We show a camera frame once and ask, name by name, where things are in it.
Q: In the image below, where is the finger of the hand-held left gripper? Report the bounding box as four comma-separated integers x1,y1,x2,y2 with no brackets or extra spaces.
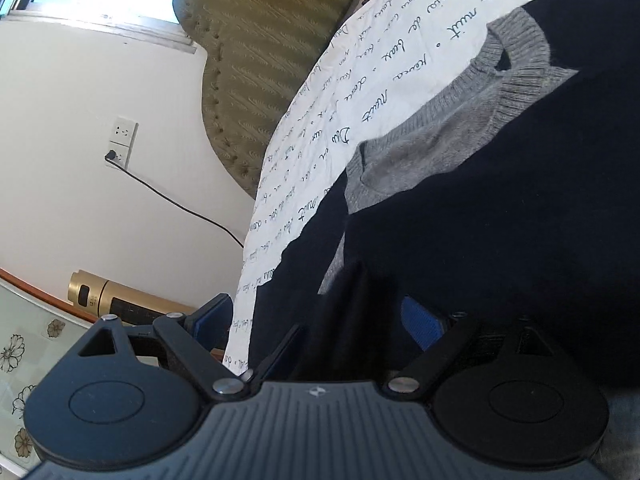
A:
242,324,303,384

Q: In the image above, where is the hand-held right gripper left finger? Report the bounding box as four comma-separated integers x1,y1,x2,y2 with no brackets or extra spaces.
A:
74,294,253,403

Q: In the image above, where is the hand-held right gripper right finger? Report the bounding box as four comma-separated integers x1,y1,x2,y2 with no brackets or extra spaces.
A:
384,296,551,402

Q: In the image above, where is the navy and grey knit sweater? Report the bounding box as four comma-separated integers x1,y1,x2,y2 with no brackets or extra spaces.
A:
252,0,640,396

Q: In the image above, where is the gold tower heater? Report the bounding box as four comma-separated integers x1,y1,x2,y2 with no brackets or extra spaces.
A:
67,270,198,326

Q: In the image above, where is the grey blue denim cloth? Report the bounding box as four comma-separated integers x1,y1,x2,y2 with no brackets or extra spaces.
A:
600,387,640,480

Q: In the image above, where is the white script print bed sheet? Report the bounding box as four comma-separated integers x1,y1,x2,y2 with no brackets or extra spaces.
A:
222,0,640,376

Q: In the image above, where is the olive tufted headboard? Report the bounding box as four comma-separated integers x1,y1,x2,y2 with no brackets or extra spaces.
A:
175,0,381,201

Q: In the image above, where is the power cable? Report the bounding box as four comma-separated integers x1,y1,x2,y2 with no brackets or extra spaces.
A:
104,149,245,250

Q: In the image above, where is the white wall socket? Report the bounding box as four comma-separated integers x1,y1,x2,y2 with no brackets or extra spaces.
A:
110,117,139,146
104,142,134,169

